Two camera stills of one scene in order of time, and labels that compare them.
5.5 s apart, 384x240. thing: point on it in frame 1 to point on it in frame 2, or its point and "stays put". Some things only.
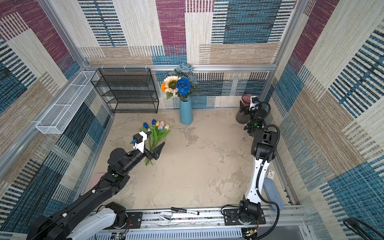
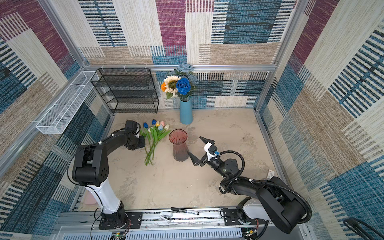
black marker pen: x=185 y=210 stays put
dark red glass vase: x=243 y=116 to x=179 y=137
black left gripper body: x=147 y=154 to x=139 y=142
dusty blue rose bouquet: x=184 y=70 stays put
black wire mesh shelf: x=127 y=90 stays put
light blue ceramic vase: x=186 y=112 stays put
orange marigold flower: x=163 y=87 stays put
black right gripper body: x=252 y=113 to x=215 y=165
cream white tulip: x=166 y=127 stays put
